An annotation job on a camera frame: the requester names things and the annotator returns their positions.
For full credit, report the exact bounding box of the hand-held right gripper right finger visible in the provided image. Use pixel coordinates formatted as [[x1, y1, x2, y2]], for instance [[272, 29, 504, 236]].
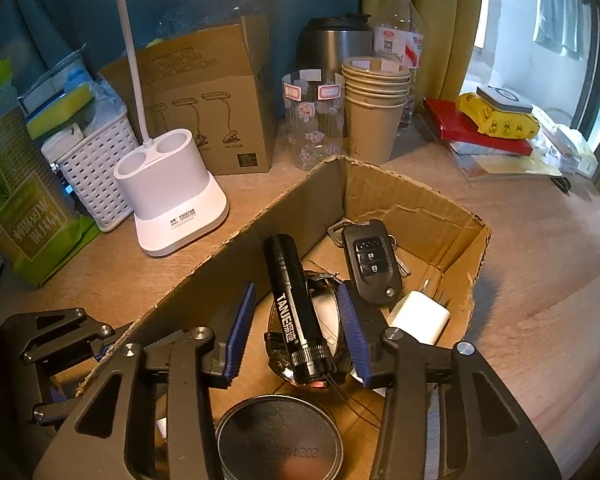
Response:
[[336, 280, 563, 480]]

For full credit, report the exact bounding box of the yellow wipes pack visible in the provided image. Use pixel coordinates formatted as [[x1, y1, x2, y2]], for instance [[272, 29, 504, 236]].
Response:
[[455, 91, 542, 140]]

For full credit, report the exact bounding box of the stack of paper cups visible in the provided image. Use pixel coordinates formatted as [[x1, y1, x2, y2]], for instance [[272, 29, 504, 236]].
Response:
[[341, 56, 412, 165]]

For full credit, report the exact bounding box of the clear document folder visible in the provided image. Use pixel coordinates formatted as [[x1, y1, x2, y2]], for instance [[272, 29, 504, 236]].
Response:
[[449, 140, 564, 181]]

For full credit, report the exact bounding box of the yellow curtain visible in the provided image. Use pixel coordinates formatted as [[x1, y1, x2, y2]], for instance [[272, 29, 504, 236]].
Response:
[[362, 0, 489, 104]]

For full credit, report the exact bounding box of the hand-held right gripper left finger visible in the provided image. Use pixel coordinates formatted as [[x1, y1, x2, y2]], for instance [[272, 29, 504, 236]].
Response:
[[32, 281, 257, 480]]

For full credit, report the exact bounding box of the white charger plug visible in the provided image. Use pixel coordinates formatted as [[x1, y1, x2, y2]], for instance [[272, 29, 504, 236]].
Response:
[[387, 280, 454, 347]]

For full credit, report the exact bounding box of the red tin can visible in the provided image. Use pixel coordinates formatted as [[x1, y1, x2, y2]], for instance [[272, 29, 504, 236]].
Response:
[[215, 394, 345, 480]]

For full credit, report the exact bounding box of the clear water bottle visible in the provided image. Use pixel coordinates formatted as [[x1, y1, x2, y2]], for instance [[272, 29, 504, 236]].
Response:
[[372, 0, 426, 132]]

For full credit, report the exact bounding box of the hanging pale green garment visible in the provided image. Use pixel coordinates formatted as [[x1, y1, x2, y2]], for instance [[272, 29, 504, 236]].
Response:
[[532, 0, 584, 59]]

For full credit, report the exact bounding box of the brown cardboard box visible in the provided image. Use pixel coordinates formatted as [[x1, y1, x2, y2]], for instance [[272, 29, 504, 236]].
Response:
[[77, 156, 492, 480]]

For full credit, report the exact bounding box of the black flashlight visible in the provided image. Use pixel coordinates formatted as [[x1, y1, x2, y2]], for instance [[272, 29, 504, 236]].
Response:
[[262, 234, 339, 387]]

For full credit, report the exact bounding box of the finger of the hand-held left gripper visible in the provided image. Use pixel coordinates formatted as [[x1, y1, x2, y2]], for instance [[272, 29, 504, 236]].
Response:
[[2, 307, 132, 366], [31, 384, 90, 427]]

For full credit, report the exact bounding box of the steel thermos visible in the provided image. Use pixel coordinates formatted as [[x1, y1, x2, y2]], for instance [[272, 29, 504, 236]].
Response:
[[296, 16, 376, 75]]

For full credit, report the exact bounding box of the black car key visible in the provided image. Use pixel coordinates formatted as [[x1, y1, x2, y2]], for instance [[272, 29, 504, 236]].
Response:
[[327, 219, 411, 309]]

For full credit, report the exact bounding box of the brown strap wristwatch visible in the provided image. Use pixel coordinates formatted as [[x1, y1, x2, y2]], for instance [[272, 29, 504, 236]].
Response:
[[264, 270, 354, 389]]

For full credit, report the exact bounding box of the white plastic basket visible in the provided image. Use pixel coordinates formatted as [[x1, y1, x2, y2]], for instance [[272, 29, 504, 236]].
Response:
[[41, 104, 134, 234]]

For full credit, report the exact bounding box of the clear glass with stickers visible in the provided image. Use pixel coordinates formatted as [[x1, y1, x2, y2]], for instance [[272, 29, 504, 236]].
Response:
[[281, 69, 349, 171]]

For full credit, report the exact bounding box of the green snack bag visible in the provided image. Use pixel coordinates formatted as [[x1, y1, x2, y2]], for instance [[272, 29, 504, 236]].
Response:
[[0, 59, 101, 289]]

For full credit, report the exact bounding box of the white power bank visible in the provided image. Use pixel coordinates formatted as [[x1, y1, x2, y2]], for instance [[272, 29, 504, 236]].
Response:
[[476, 85, 535, 114]]

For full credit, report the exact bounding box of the clear plastic bag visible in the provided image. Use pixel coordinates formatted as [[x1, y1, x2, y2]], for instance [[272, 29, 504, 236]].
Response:
[[145, 4, 262, 49]]

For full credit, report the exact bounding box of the white blue packet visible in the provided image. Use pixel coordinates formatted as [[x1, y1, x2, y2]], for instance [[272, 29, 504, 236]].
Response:
[[19, 51, 99, 111]]

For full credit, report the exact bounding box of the white desk lamp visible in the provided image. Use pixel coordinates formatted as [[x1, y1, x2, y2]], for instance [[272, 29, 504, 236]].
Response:
[[110, 0, 230, 257]]

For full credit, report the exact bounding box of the printed cardboard lamp box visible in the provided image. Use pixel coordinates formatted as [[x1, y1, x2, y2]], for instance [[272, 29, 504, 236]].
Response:
[[100, 14, 276, 176]]

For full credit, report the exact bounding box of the red book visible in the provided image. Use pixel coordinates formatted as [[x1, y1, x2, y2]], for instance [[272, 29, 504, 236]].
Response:
[[422, 97, 534, 157]]

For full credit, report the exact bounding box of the yellow sponge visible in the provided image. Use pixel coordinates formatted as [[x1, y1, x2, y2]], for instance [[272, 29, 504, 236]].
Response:
[[27, 84, 97, 139]]

